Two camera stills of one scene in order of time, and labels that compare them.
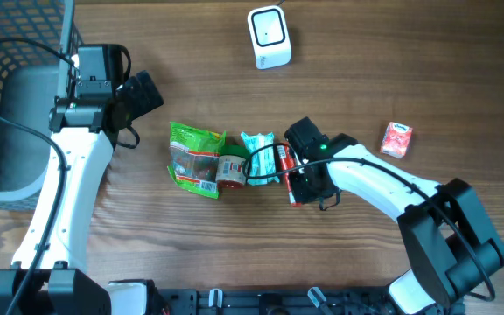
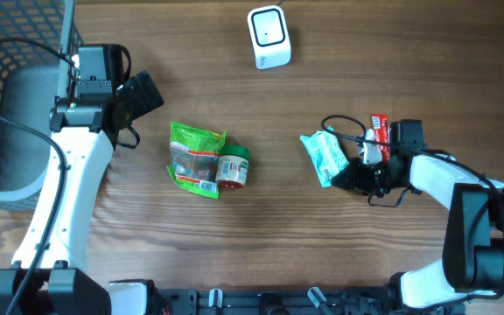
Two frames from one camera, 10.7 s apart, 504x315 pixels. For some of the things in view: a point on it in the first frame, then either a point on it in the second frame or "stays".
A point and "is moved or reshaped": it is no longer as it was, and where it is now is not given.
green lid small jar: x=230 y=171 stays
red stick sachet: x=289 y=159 to x=379 y=123
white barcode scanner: x=269 y=37 stays
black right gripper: x=296 y=164 to x=356 y=176
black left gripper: x=145 y=94 stays
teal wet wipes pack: x=263 y=162 is moved or reshaped
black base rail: x=276 y=301 stays
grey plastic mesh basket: x=24 y=82 stays
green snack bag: x=194 y=159 stays
